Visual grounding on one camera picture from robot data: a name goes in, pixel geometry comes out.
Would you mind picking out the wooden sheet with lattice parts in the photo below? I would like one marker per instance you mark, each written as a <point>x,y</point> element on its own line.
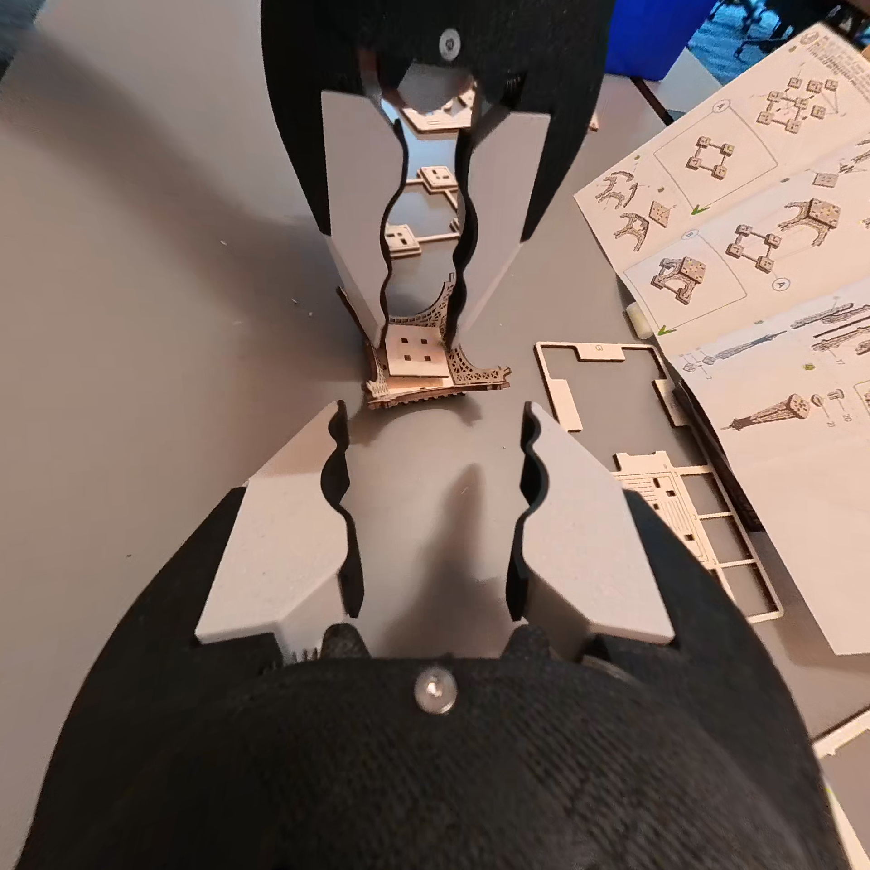
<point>846,737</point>

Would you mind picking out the mostly empty wooden puzzle sheet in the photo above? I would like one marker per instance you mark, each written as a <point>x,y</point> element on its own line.
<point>567,404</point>

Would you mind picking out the paper instruction sheet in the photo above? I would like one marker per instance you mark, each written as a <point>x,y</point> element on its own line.
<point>781,510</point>

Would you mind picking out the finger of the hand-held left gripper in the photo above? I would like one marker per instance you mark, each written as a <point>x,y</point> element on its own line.
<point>503,190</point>
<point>353,190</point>

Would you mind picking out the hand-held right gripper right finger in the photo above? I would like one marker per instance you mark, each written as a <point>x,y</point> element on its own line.
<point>591,544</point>

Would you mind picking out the wooden lattice tower base model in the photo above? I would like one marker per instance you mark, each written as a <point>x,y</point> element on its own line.
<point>408,367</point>

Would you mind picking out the grey desk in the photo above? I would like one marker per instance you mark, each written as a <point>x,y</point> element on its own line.
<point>170,306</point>

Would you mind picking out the wooden cross connector piece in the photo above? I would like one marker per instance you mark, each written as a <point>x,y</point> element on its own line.
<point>401,245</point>

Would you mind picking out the wooden sheet with flower cutouts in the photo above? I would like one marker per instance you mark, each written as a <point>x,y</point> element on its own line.
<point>435,121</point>

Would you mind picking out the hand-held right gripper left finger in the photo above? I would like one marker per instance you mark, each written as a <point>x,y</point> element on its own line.
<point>278,544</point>

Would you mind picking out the blue plastic box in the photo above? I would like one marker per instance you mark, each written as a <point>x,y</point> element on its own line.
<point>652,41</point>

